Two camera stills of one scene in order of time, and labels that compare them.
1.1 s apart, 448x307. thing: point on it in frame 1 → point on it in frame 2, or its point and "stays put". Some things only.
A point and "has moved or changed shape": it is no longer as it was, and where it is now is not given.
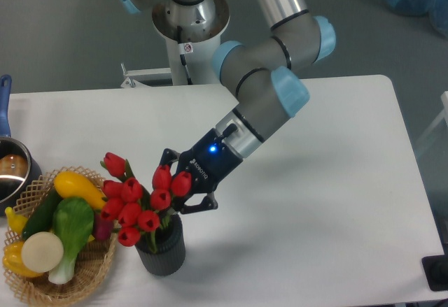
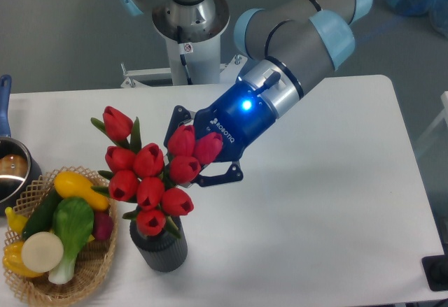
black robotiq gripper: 208,163 → 239,118
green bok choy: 73,222 stays put
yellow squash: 69,184 stays put
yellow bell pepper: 13,259 stays put
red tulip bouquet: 135,210 has moved or changed shape
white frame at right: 439,119 stays put
